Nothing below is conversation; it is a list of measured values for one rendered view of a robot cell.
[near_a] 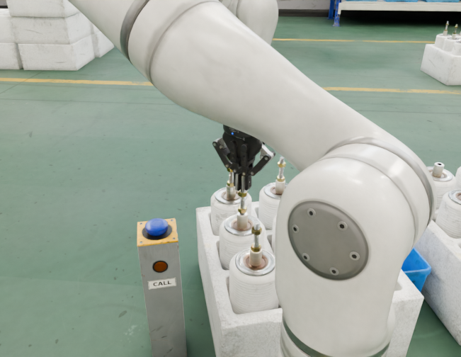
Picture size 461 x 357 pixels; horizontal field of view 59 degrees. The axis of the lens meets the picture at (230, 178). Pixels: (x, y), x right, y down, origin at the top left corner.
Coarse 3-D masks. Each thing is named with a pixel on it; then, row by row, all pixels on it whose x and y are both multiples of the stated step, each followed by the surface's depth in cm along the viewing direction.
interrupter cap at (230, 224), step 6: (234, 216) 88; (252, 216) 88; (228, 222) 86; (234, 222) 86; (252, 222) 86; (228, 228) 84; (234, 228) 84; (240, 228) 85; (246, 228) 85; (234, 234) 82; (240, 234) 82; (246, 234) 82
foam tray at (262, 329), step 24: (216, 240) 93; (264, 240) 93; (216, 264) 85; (216, 288) 79; (408, 288) 79; (216, 312) 78; (264, 312) 74; (408, 312) 79; (216, 336) 82; (240, 336) 73; (264, 336) 74; (408, 336) 82
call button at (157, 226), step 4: (152, 220) 73; (156, 220) 73; (160, 220) 73; (164, 220) 73; (148, 224) 72; (152, 224) 72; (156, 224) 72; (160, 224) 72; (164, 224) 72; (148, 228) 71; (152, 228) 71; (156, 228) 71; (160, 228) 71; (164, 228) 72; (148, 232) 71; (152, 232) 71; (156, 232) 71; (160, 232) 71; (164, 232) 73
